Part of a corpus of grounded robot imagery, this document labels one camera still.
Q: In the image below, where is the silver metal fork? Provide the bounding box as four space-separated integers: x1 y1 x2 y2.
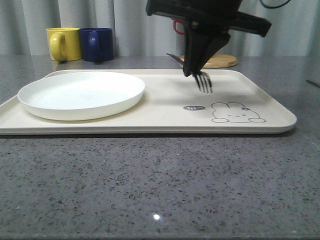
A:
166 52 214 95

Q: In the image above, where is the wooden mug tree stand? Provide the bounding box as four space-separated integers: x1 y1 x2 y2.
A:
179 53 238 69

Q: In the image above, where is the red mug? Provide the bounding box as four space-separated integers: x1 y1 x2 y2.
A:
172 18 185 36

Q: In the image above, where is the dark blue mug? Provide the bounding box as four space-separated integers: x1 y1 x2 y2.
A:
79 27 115 62

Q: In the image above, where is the cream rabbit serving tray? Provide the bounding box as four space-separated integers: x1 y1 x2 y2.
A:
0 69 297 136

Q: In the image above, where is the white round plate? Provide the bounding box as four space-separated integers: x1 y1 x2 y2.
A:
17 71 145 121

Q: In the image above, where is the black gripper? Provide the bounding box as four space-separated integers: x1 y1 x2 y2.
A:
146 0 272 77

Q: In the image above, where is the yellow mug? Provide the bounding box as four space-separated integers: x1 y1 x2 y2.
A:
46 27 82 62

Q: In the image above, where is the black cable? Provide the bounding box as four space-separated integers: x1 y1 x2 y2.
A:
259 0 292 9

